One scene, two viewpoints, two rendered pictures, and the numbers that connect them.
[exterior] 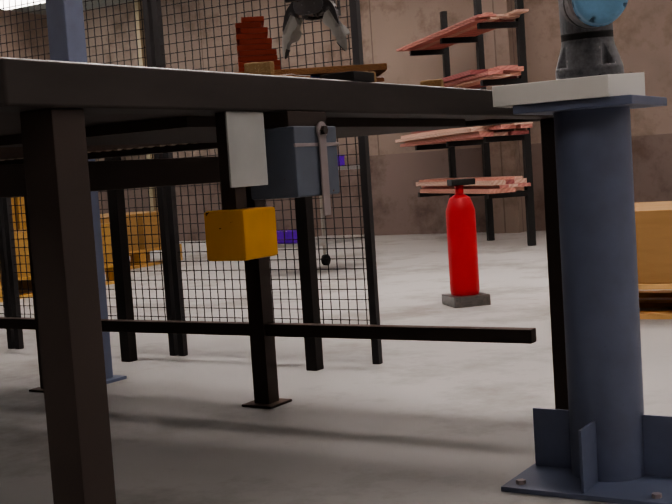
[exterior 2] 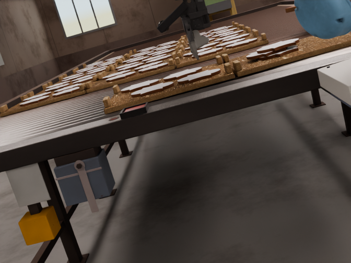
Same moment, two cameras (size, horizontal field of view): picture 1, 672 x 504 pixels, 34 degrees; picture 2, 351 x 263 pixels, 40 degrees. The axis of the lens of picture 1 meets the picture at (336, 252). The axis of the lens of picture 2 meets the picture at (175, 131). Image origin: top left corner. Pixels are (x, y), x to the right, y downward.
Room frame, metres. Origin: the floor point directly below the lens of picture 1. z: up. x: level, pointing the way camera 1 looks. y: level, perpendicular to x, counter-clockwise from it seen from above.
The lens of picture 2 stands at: (1.59, -1.30, 1.15)
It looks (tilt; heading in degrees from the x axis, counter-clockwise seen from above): 13 degrees down; 64
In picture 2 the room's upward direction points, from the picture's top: 16 degrees counter-clockwise
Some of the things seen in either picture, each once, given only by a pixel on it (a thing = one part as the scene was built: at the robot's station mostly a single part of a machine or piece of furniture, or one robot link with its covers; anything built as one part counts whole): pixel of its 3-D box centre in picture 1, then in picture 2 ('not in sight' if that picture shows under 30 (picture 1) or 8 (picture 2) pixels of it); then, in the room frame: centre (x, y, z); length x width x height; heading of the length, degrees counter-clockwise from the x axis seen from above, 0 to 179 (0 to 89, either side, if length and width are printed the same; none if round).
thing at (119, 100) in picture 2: not in sight; (168, 85); (2.32, 0.14, 0.93); 0.41 x 0.35 x 0.02; 151
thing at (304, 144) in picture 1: (297, 164); (85, 178); (1.92, 0.06, 0.77); 0.14 x 0.11 x 0.18; 148
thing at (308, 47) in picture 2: not in sight; (289, 51); (2.68, -0.06, 0.93); 0.41 x 0.35 x 0.02; 152
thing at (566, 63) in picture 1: (588, 55); not in sight; (2.51, -0.60, 0.97); 0.15 x 0.15 x 0.10
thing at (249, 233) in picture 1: (237, 185); (31, 202); (1.77, 0.15, 0.74); 0.09 x 0.08 x 0.24; 148
